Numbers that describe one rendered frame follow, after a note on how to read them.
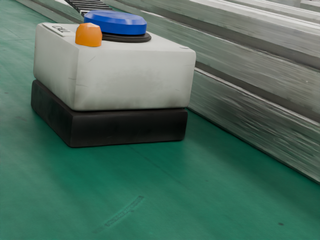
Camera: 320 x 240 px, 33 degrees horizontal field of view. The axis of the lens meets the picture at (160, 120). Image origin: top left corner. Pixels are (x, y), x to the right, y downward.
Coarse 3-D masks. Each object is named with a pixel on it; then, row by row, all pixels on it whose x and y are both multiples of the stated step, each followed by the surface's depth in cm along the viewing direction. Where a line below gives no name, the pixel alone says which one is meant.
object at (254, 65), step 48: (144, 0) 47; (192, 0) 41; (240, 0) 47; (192, 48) 41; (240, 48) 36; (288, 48) 34; (192, 96) 41; (240, 96) 36; (288, 96) 32; (288, 144) 33
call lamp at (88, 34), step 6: (84, 24) 30; (90, 24) 30; (78, 30) 30; (84, 30) 30; (90, 30) 30; (96, 30) 30; (78, 36) 30; (84, 36) 30; (90, 36) 30; (96, 36) 30; (78, 42) 30; (84, 42) 30; (90, 42) 30; (96, 42) 30
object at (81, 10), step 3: (78, 9) 66; (81, 9) 67; (84, 9) 67; (87, 9) 67; (90, 9) 67; (93, 9) 68; (96, 9) 68; (99, 9) 68; (102, 9) 68; (105, 9) 69; (81, 12) 66; (84, 12) 66; (87, 12) 66
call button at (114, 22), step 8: (88, 16) 33; (96, 16) 33; (104, 16) 33; (112, 16) 33; (120, 16) 33; (128, 16) 34; (136, 16) 35; (96, 24) 33; (104, 24) 32; (112, 24) 32; (120, 24) 32; (128, 24) 33; (136, 24) 33; (144, 24) 34; (112, 32) 33; (120, 32) 33; (128, 32) 33; (136, 32) 33; (144, 32) 34
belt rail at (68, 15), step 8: (16, 0) 93; (24, 0) 89; (32, 0) 87; (40, 0) 82; (48, 0) 79; (56, 0) 76; (32, 8) 85; (40, 8) 82; (48, 8) 81; (56, 8) 76; (64, 8) 73; (72, 8) 70; (48, 16) 79; (56, 16) 76; (64, 16) 75; (72, 16) 71; (80, 16) 68
